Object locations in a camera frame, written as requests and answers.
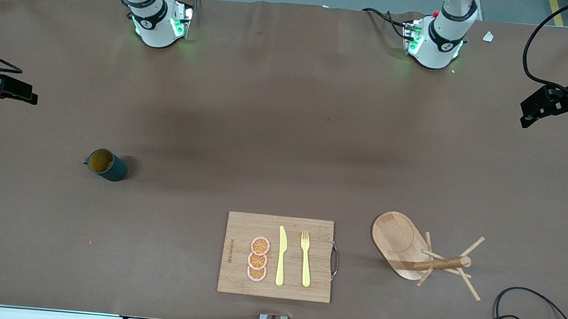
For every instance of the white paper scrap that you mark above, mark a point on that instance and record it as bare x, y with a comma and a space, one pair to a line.
488, 36

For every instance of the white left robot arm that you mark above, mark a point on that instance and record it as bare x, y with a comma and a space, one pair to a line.
437, 49

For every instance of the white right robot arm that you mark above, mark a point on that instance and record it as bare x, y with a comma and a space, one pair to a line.
154, 30

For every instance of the bamboo cutting board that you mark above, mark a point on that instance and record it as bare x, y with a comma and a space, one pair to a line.
237, 279

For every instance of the yellow plastic fork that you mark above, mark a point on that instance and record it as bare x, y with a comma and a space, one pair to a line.
305, 269

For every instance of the metal base bracket green light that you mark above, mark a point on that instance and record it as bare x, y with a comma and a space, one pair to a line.
186, 12
409, 29

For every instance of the teal cup yellow inside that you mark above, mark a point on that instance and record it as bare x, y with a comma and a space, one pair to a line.
113, 168

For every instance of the toy orange slice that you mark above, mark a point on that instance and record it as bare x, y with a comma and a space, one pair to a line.
257, 261
260, 245

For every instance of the yellow plastic knife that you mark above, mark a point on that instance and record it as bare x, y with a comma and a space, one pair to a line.
280, 262

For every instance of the wooden mug tree stand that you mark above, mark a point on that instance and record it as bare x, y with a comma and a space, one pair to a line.
395, 236

